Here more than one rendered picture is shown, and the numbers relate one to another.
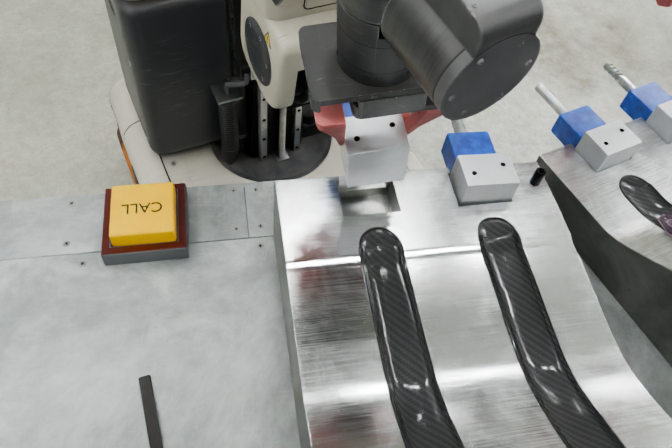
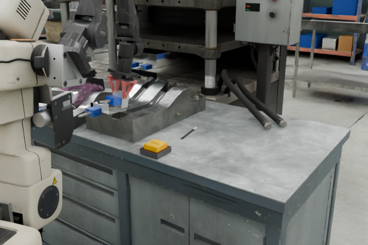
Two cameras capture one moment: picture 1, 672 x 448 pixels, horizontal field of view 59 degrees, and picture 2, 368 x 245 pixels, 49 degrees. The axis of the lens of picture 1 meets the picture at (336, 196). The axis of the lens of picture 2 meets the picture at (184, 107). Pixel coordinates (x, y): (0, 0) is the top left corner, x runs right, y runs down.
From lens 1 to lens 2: 164 cm
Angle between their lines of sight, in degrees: 96
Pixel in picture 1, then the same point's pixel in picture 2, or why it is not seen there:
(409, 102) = not seen: hidden behind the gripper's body
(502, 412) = (144, 98)
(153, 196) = (150, 143)
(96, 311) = (180, 147)
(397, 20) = (138, 47)
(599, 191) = (76, 111)
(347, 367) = (155, 108)
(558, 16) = not seen: outside the picture
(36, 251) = (182, 158)
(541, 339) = not seen: hidden behind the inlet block
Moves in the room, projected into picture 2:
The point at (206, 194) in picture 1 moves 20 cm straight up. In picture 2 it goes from (136, 152) to (133, 98)
